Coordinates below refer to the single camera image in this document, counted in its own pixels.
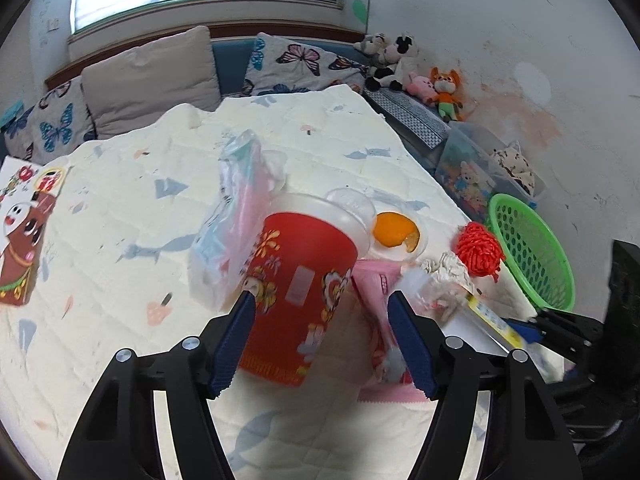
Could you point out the red yarn ball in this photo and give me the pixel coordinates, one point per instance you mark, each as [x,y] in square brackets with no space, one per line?
[477,250]

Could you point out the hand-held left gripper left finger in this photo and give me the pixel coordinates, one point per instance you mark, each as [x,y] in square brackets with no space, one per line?
[232,345]

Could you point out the green plastic basket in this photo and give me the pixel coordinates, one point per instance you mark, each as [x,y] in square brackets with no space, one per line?
[530,255]

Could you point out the bear-print toy box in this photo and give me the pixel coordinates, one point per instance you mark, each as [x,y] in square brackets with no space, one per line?
[467,185]

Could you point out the cat-print cloth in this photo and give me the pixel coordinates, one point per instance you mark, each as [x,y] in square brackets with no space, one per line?
[512,162]

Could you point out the black-and-white cow plush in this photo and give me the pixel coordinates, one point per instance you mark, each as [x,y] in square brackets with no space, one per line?
[400,60]

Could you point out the cream printed quilt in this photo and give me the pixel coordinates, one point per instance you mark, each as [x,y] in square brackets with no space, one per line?
[125,210]

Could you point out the yellow-edged clear packet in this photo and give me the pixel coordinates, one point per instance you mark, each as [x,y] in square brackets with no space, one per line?
[492,317]

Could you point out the clear storage box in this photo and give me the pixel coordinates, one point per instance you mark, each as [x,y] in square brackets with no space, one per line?
[465,145]

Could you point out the grey-white plush toy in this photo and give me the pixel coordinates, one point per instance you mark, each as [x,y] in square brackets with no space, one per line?
[370,44]

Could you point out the white wall switch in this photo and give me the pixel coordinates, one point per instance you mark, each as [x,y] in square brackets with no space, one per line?
[53,23]

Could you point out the red printed paper cup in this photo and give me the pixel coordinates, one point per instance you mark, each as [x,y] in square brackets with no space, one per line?
[320,240]

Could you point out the cartoon printed box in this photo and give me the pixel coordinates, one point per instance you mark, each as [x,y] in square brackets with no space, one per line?
[25,240]

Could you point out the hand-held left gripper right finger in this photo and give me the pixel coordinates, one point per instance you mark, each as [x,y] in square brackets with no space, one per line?
[412,340]

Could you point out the large butterfly-print pillow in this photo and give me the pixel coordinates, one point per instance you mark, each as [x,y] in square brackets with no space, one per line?
[295,57]

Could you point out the clear plastic snack bag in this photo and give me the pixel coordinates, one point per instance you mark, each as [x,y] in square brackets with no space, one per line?
[225,240]

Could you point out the pink pig plush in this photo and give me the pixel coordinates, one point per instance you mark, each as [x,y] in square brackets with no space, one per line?
[420,87]

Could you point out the blue sofa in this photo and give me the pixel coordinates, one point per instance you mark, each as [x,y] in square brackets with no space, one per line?
[230,60]

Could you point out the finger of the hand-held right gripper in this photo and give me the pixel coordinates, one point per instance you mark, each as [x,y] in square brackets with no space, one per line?
[565,327]

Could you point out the grey patterned cloth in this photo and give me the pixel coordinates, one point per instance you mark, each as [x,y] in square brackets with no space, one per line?
[410,115]

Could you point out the pink wrapper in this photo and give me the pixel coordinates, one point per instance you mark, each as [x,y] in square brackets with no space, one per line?
[370,285]

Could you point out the orange fox plush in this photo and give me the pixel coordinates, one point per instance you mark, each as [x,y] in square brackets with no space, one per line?
[445,85]

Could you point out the beige pillow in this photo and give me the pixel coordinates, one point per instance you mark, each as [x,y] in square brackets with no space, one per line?
[150,80]

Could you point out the crumpled white paper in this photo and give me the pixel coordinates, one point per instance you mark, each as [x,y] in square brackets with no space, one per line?
[450,270]

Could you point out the green leaf wall sticker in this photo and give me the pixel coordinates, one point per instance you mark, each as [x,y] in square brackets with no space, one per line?
[359,10]

